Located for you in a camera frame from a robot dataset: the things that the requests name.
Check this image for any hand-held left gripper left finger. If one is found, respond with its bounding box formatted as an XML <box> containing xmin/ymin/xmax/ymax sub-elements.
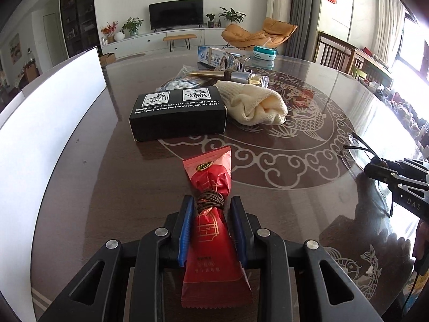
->
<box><xmin>37</xmin><ymin>195</ymin><xmax>195</xmax><ymax>322</ymax></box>

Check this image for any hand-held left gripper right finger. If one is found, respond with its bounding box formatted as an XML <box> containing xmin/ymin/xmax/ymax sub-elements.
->
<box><xmin>230</xmin><ymin>196</ymin><xmax>384</xmax><ymax>322</ymax></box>

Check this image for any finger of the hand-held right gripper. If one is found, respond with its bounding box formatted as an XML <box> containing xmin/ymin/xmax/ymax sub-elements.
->
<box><xmin>397</xmin><ymin>157</ymin><xmax>429</xmax><ymax>176</ymax></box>
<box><xmin>364</xmin><ymin>161</ymin><xmax>408</xmax><ymax>186</ymax></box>

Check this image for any red snack packet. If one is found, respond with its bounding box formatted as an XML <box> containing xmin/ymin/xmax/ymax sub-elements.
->
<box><xmin>181</xmin><ymin>146</ymin><xmax>253</xmax><ymax>308</ymax></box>

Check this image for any black cardboard box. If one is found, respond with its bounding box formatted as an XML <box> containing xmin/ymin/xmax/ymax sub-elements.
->
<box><xmin>129</xmin><ymin>86</ymin><xmax>228</xmax><ymax>142</ymax></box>

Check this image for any cream knitted glove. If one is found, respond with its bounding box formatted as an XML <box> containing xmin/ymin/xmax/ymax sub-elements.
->
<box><xmin>214</xmin><ymin>80</ymin><xmax>289</xmax><ymax>126</ymax></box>

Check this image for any white storage container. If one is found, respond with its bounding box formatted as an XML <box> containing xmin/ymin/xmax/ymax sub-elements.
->
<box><xmin>0</xmin><ymin>47</ymin><xmax>108</xmax><ymax>309</ymax></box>

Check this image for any white blue toothpaste box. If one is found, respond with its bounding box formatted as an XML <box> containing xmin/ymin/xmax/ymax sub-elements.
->
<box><xmin>197</xmin><ymin>45</ymin><xmax>242</xmax><ymax>69</ymax></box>

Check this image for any dark wooden chair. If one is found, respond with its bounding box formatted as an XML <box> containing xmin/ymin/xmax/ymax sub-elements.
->
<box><xmin>314</xmin><ymin>31</ymin><xmax>356</xmax><ymax>74</ymax></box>

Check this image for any white sheer curtain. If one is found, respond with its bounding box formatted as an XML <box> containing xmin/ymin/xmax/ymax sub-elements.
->
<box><xmin>375</xmin><ymin>0</ymin><xmax>404</xmax><ymax>66</ymax></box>

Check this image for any bag of cotton swabs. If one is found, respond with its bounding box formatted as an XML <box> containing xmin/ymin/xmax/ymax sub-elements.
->
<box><xmin>164</xmin><ymin>67</ymin><xmax>208</xmax><ymax>91</ymax></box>

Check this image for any gold cone-shaped packet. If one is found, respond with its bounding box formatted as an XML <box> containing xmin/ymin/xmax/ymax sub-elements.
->
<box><xmin>187</xmin><ymin>69</ymin><xmax>232</xmax><ymax>81</ymax></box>

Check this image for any teal white round tub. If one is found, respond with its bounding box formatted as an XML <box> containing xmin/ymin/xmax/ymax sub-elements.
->
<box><xmin>252</xmin><ymin>45</ymin><xmax>279</xmax><ymax>61</ymax></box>

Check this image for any grey curtain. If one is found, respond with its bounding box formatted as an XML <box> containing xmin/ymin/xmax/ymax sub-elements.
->
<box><xmin>289</xmin><ymin>0</ymin><xmax>323</xmax><ymax>61</ymax></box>

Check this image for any orange lounge chair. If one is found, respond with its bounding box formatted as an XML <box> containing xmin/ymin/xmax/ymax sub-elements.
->
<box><xmin>221</xmin><ymin>17</ymin><xmax>298</xmax><ymax>52</ymax></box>

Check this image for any wooden bench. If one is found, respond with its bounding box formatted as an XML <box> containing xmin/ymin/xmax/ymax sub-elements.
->
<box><xmin>163</xmin><ymin>34</ymin><xmax>198</xmax><ymax>52</ymax></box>

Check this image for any white television cabinet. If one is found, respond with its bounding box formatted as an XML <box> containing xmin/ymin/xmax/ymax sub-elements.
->
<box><xmin>101</xmin><ymin>27</ymin><xmax>235</xmax><ymax>56</ymax></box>

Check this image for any large leafy potted plant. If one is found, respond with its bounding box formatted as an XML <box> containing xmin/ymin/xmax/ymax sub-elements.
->
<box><xmin>219</xmin><ymin>7</ymin><xmax>247</xmax><ymax>25</ymax></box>

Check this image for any bushy green potted plant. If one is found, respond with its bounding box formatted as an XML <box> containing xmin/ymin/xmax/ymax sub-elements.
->
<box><xmin>121</xmin><ymin>17</ymin><xmax>145</xmax><ymax>37</ymax></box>

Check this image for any red flower arrangement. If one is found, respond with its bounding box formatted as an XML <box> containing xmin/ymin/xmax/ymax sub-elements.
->
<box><xmin>101</xmin><ymin>21</ymin><xmax>119</xmax><ymax>45</ymax></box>

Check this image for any black television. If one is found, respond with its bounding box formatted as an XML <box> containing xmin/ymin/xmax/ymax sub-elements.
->
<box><xmin>148</xmin><ymin>0</ymin><xmax>205</xmax><ymax>30</ymax></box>

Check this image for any white door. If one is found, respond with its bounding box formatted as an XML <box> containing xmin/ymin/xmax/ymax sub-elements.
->
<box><xmin>43</xmin><ymin>13</ymin><xmax>69</xmax><ymax>68</ymax></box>

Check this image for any dark glass display cabinet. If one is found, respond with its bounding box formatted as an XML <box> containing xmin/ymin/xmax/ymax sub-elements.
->
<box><xmin>60</xmin><ymin>0</ymin><xmax>102</xmax><ymax>59</ymax></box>

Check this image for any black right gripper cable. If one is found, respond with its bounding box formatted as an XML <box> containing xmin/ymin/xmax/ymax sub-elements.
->
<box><xmin>400</xmin><ymin>271</ymin><xmax>422</xmax><ymax>319</ymax></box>

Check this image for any framed wall painting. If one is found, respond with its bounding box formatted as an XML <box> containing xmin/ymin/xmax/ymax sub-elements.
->
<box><xmin>8</xmin><ymin>33</ymin><xmax>22</xmax><ymax>65</ymax></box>

